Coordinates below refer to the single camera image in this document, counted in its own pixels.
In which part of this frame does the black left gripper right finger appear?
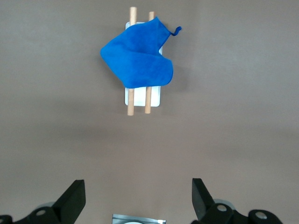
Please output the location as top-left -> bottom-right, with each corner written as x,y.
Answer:
190,178 -> 285,224

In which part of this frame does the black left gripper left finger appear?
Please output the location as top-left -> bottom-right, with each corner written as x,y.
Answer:
0,179 -> 86,224

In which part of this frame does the blue microfibre towel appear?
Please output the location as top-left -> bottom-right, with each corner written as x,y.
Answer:
100,16 -> 182,89

